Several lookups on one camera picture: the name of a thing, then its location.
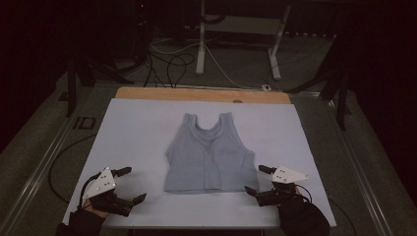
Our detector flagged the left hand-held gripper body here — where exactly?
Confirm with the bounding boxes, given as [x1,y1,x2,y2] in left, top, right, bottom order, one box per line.
[83,166,134,218]

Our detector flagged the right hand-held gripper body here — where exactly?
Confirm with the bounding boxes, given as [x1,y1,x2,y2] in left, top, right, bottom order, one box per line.
[255,164,311,207]

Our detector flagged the blue-grey tank top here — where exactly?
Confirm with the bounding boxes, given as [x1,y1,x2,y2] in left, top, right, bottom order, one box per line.
[163,112,261,195]

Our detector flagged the person's left hand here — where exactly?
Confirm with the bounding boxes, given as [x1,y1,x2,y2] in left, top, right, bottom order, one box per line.
[81,199,110,220]

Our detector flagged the white table mat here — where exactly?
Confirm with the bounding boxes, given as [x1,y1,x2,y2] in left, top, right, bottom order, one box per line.
[62,97,337,229]

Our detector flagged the black tripod stand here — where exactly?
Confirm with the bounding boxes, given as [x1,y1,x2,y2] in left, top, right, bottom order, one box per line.
[58,53,136,118]
[284,33,353,132]

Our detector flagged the wooden board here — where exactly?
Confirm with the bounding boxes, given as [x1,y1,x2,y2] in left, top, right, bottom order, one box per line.
[114,86,292,105]

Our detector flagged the white metal stand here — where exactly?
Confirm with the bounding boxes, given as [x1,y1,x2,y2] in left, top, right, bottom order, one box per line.
[195,0,292,82]

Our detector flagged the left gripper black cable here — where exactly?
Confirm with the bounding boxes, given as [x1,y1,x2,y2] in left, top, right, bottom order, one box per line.
[48,132,99,208]

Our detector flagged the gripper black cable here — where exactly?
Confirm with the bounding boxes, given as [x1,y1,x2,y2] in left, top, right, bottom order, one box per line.
[48,132,99,208]
[294,184,359,236]

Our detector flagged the metal floor rail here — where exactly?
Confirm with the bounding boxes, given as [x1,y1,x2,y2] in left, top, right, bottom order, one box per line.
[289,91,404,236]
[0,86,99,236]

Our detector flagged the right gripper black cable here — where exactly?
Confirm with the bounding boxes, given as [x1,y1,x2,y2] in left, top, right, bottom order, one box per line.
[294,184,359,236]

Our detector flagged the white floor cable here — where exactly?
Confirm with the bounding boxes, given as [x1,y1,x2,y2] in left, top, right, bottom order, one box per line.
[149,40,264,91]

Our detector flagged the black floor cables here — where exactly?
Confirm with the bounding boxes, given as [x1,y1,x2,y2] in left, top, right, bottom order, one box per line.
[143,50,197,89]

